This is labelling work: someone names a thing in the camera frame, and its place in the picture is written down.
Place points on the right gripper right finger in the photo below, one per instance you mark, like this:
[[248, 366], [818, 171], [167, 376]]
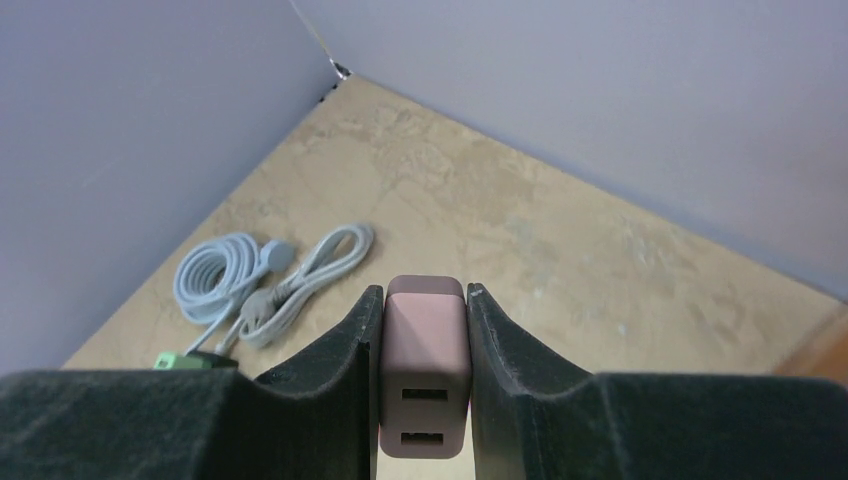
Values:
[[536, 415]]

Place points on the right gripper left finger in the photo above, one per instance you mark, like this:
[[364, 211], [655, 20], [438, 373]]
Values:
[[313, 416]]

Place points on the green plug on left strip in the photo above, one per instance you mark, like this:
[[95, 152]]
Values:
[[172, 361]]

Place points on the left black power strip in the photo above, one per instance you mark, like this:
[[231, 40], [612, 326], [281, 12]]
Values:
[[213, 360]]

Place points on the wooden shelf rack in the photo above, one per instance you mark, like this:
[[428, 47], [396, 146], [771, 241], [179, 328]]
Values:
[[823, 353]]

